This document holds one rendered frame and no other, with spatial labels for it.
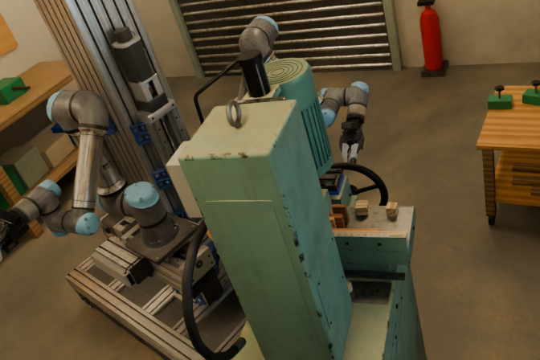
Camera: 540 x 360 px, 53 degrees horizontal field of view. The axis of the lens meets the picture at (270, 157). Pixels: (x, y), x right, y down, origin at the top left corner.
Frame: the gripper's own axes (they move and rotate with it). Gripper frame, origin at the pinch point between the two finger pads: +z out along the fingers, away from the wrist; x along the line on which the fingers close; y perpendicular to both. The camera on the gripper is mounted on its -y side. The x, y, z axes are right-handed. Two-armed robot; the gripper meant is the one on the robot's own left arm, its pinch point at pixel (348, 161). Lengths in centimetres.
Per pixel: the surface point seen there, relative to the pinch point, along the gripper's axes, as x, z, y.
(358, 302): -14, 54, -19
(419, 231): -19, -9, 108
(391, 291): -23, 49, -17
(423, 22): -5, -189, 157
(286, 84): 1, 13, -74
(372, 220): -14.3, 27.2, -15.1
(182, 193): 19, 45, -79
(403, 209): -23.7, 21.8, -13.1
